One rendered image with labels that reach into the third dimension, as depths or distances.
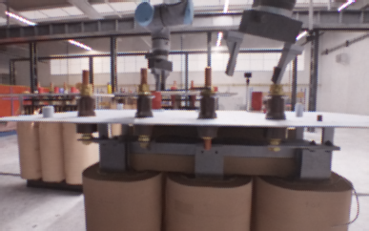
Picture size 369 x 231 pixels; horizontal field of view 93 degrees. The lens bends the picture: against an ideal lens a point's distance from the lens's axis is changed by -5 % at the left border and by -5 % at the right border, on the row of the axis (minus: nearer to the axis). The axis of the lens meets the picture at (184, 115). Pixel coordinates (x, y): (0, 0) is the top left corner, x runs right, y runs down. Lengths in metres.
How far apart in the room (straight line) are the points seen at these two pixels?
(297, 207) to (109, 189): 0.81
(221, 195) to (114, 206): 0.48
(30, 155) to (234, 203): 3.29
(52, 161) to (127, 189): 2.60
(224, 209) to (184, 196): 0.18
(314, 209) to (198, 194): 0.47
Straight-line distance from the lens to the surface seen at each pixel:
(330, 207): 1.00
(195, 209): 0.87
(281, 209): 0.95
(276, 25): 0.49
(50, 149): 3.40
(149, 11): 0.82
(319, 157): 0.94
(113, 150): 0.91
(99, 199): 0.99
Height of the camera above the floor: 1.43
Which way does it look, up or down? 4 degrees down
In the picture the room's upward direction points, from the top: straight up
